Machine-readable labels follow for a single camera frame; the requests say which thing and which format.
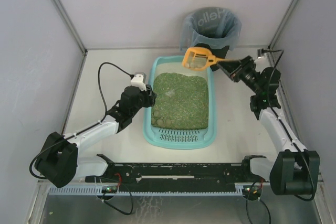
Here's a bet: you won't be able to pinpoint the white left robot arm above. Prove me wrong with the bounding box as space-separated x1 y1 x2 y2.
29 84 156 188

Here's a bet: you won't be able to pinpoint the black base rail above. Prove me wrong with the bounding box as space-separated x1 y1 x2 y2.
101 162 267 187

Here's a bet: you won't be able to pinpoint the orange litter scoop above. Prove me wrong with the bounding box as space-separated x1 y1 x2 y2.
182 47 235 71

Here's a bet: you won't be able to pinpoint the aluminium frame post left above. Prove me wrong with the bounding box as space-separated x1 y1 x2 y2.
51 0 88 56

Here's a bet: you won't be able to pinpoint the aluminium frame post right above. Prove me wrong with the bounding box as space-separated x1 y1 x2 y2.
268 0 300 49

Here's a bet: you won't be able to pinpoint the blue plastic bin liner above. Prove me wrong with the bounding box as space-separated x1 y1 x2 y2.
180 7 242 51

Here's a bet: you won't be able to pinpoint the aluminium frame post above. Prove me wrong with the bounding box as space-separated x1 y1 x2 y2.
268 0 300 49
51 0 88 56

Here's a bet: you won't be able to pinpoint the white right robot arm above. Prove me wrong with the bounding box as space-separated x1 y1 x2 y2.
143 56 320 197

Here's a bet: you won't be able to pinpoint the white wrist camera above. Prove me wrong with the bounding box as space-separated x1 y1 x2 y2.
130 72 146 91
255 48 269 62

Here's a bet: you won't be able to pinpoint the black trash bin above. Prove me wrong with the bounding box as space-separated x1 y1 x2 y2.
192 7 242 59

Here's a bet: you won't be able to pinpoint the green litter pellets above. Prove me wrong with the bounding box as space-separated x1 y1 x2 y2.
151 73 209 130

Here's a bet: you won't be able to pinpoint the black left camera cable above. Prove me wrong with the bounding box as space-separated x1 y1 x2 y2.
98 62 136 120

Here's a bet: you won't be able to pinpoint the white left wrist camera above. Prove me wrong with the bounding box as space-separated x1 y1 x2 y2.
130 72 146 91

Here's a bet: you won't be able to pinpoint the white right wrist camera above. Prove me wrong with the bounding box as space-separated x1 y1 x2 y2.
255 48 269 62

